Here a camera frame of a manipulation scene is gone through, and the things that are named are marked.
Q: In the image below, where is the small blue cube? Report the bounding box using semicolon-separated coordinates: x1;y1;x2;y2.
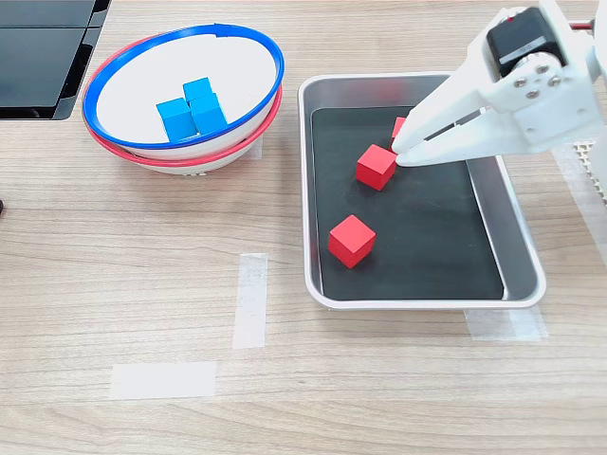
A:
182;77;214;103
156;98;199;142
189;92;228;136

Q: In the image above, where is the white plate red rim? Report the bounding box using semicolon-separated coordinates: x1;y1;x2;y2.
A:
81;37;285;177

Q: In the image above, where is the steel tray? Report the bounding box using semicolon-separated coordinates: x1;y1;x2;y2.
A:
297;71;547;312

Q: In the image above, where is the black glossy panel device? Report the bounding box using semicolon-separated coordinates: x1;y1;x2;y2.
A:
0;0;113;121

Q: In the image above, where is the small red cube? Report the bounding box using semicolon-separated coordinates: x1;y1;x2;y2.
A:
327;214;377;269
356;143;398;191
391;116;409;152

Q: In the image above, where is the black mat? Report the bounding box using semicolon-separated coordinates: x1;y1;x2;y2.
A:
310;106;505;301

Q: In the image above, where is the clear tape strip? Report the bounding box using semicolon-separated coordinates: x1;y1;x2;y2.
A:
231;252;269;351
464;305;549;341
552;144;607;266
110;361;217;399

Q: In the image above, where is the white plate blue rim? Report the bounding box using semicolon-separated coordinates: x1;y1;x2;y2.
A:
82;22;286;151

